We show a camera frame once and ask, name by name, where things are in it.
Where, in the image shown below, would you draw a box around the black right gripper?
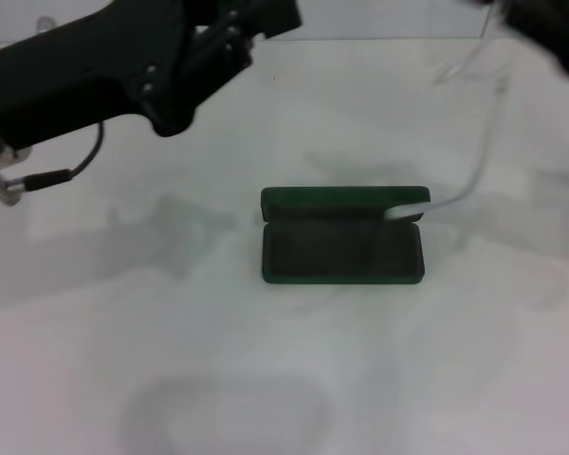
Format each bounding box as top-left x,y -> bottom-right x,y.
473,0 -> 569,82

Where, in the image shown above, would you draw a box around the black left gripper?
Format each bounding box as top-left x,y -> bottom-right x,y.
0,0 -> 208,154

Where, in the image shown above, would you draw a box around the clear white glasses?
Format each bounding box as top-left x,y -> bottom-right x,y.
383,9 -> 512,224

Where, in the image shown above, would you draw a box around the green glasses case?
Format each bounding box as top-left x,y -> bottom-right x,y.
259,185 -> 431,287

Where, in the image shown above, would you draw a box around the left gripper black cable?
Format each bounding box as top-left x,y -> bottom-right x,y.
4,120 -> 106,193

